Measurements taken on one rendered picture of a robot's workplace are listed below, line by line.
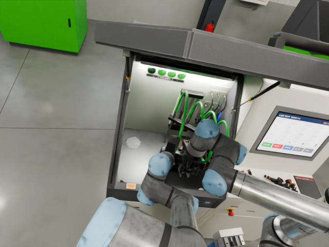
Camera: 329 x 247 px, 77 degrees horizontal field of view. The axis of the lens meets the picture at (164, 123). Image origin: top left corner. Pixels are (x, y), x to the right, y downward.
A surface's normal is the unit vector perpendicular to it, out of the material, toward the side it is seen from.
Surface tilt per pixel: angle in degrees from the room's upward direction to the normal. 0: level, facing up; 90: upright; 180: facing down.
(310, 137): 76
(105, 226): 7
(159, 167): 45
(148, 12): 90
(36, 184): 0
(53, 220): 0
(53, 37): 90
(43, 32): 90
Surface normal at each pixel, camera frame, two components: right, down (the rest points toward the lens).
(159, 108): 0.00, 0.74
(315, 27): -0.93, 0.08
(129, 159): 0.22, -0.65
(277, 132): 0.05, 0.57
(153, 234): 0.31, -0.80
